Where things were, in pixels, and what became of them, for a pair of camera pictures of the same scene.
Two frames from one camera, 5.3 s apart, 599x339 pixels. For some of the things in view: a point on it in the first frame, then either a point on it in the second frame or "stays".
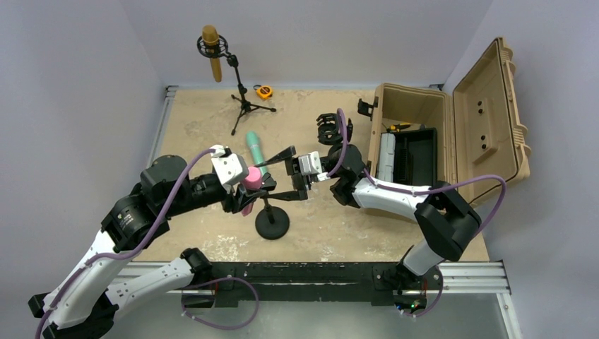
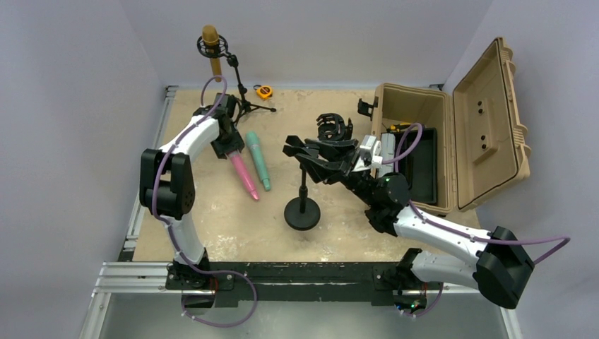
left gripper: [233, 200] to [236, 143]
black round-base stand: [273, 222] to [302, 213]
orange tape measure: [263, 92] stays
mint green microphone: [254, 145] stays
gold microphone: [210, 37] stays
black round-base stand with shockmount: [329, 133] stays
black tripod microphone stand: [233, 61] stays
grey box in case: [386, 157] stays
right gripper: [299, 181] to [338, 164]
